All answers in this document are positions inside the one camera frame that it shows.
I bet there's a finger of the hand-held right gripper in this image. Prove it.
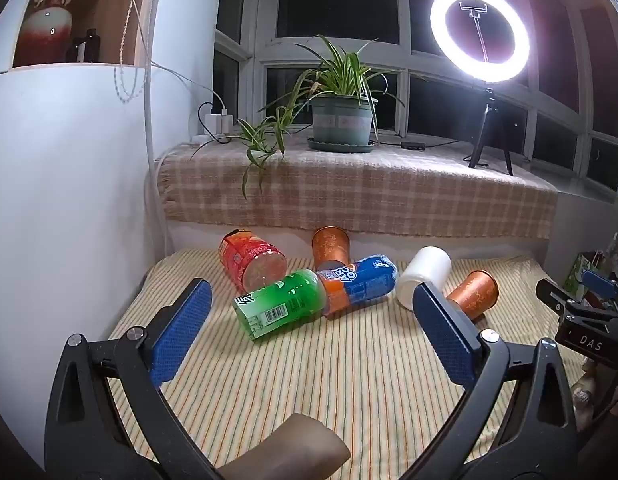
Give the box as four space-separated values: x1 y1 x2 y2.
583 268 618 304
536 278 578 314

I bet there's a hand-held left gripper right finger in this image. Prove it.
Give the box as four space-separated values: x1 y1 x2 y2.
401 281 578 480

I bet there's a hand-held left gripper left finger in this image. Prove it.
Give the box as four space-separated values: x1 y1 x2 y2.
43 277 227 480

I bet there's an orange patterned cup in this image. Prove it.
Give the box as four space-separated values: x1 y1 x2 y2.
445 269 500 321
311 226 351 272

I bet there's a white cup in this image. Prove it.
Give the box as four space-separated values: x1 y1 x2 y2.
395 246 452 311

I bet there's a red printed cup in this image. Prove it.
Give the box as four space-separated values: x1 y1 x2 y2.
218 228 288 294

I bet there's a green carton box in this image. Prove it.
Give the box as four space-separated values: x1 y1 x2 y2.
563 252 598 297

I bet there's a pale drink bottle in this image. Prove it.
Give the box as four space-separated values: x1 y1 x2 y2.
570 360 598 432

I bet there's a blue orange drink can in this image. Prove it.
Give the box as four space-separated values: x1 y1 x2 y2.
316 254 400 317

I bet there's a green drink can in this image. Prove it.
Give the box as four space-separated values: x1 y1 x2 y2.
232 268 326 344

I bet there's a striped yellow cloth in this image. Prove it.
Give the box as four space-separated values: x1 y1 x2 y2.
106 247 592 480

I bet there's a plaid beige cloth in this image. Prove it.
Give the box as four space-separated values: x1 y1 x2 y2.
156 141 560 242

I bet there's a black tripod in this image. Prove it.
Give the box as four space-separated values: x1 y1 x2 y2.
467 85 514 176

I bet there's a white shelf cabinet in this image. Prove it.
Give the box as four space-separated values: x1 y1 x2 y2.
0 0 220 468

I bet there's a white power strip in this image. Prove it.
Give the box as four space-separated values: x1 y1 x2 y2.
191 131 241 144

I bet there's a green pot saucer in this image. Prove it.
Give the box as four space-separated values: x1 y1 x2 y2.
307 136 379 154

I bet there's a green plant pot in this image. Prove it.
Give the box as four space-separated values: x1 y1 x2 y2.
309 94 375 144

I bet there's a green spider plant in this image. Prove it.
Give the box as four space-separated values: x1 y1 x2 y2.
191 35 426 201

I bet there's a phone holder clamp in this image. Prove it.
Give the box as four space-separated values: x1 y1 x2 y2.
459 2 489 81

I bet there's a black bottle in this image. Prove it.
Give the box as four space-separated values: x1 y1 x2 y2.
66 28 100 64

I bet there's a red porcelain vase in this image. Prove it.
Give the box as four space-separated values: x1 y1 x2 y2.
12 0 88 67

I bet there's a black cable with controller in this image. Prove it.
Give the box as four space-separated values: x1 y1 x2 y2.
376 137 472 151

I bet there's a white cable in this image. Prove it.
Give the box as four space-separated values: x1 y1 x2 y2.
114 0 226 111

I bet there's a white bead cord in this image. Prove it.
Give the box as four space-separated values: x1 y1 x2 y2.
111 0 162 106

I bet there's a white ring light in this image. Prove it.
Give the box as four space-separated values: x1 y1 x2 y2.
429 0 531 84

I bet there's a white window frame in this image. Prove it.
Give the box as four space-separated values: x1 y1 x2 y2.
212 0 618 203

